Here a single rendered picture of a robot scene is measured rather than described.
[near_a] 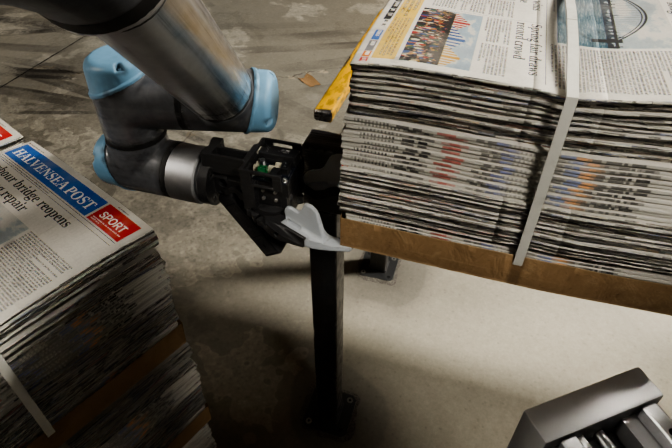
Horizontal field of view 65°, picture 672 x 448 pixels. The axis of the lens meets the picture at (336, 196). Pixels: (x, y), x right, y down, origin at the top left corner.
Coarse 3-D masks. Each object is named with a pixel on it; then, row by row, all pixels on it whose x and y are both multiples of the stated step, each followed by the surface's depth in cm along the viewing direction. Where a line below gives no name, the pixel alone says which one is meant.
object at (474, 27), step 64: (448, 0) 56; (512, 0) 57; (384, 64) 44; (448, 64) 44; (512, 64) 45; (384, 128) 49; (448, 128) 47; (512, 128) 45; (384, 192) 53; (448, 192) 50
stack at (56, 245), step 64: (0, 128) 74; (0, 192) 64; (64, 192) 64; (0, 256) 56; (64, 256) 56; (128, 256) 58; (0, 320) 50; (64, 320) 55; (128, 320) 63; (0, 384) 53; (64, 384) 58; (192, 384) 80
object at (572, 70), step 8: (568, 0) 53; (568, 8) 51; (568, 16) 50; (576, 16) 50; (568, 24) 49; (576, 24) 49; (568, 32) 47; (576, 32) 47; (568, 40) 46; (576, 40) 46; (568, 48) 45; (576, 48) 45; (568, 56) 44; (576, 56) 44; (568, 64) 44; (576, 64) 44; (568, 72) 43; (576, 72) 43; (568, 80) 42; (576, 80) 42; (568, 88) 41; (576, 88) 41; (568, 96) 41; (576, 96) 41
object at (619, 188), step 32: (608, 0) 57; (640, 0) 56; (608, 32) 51; (640, 32) 50; (608, 64) 45; (640, 64) 45; (608, 96) 41; (640, 96) 41; (608, 128) 42; (640, 128) 41; (608, 160) 44; (640, 160) 43; (608, 192) 46; (640, 192) 45; (576, 224) 48; (608, 224) 47; (640, 224) 46; (576, 256) 50; (608, 256) 49; (640, 256) 48
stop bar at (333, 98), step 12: (372, 24) 105; (348, 60) 93; (348, 72) 89; (336, 84) 86; (348, 84) 86; (324, 96) 83; (336, 96) 83; (324, 108) 80; (336, 108) 81; (324, 120) 80
